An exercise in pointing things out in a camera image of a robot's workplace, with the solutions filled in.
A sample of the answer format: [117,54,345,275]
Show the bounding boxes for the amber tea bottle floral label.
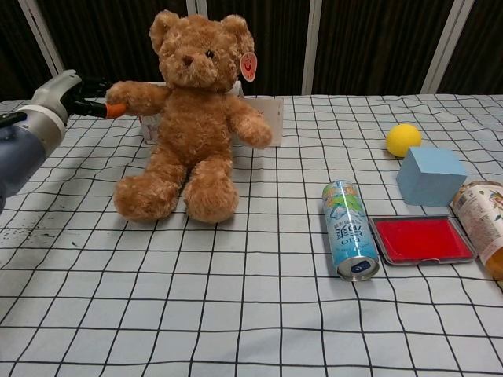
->
[449,180,503,282]

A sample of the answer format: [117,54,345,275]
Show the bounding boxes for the red ink pad case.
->
[369,214,478,267]

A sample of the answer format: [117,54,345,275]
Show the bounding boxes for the light blue cube block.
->
[395,146,468,208]

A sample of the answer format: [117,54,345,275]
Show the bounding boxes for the white screen frame post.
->
[187,0,209,19]
[301,0,325,96]
[17,0,72,78]
[420,0,477,94]

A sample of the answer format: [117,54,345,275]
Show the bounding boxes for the brown plush teddy bear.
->
[105,9,274,225]

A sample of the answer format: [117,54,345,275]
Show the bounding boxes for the left robot hand orange thumb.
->
[31,69,127,127]

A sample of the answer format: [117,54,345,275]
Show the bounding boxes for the yellow foam ball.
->
[385,123,423,159]

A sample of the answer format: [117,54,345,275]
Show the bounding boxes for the white cardboard box red print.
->
[140,97,285,148]

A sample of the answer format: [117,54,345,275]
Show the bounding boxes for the checkered white tablecloth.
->
[0,93,503,377]

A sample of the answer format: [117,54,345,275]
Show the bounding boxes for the blue and green drink can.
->
[321,179,380,283]

